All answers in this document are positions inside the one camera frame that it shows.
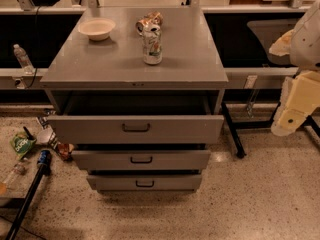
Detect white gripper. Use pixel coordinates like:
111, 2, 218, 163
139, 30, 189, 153
271, 71, 320, 137

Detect grey top drawer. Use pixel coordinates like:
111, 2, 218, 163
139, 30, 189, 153
48, 115, 224, 144

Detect grey drawer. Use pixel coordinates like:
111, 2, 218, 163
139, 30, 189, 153
72, 150, 210, 171
48, 115, 224, 144
87, 174, 202, 191

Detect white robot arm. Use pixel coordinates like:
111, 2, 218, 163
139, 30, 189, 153
269, 0, 320, 136

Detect grey metal drawer cabinet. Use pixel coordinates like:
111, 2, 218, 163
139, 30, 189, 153
41, 7, 228, 177

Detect grey bottom drawer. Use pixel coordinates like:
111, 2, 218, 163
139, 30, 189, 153
87, 174, 202, 191

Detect grey middle drawer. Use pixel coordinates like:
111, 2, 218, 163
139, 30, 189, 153
72, 150, 210, 171

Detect grey chair seat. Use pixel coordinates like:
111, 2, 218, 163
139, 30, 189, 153
247, 18, 298, 66

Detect upright white soda can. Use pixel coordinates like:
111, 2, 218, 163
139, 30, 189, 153
142, 24, 162, 65

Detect lying orange soda can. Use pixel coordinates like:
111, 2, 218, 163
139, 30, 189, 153
135, 11, 163, 35

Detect white paper bowl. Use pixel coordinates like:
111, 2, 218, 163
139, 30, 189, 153
78, 18, 116, 41

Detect snack wrappers on floor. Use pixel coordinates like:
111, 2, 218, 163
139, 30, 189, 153
36, 109, 74, 161

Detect clear plastic water bottle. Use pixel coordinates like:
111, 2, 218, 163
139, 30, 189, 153
13, 44, 35, 75

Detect green snack bag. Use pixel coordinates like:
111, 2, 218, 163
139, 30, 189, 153
10, 132, 36, 160

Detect plastic bottle on floor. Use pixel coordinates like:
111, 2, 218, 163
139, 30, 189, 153
0, 163, 27, 195

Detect black table leg frame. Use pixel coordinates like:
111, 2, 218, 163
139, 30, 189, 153
221, 102, 320, 159

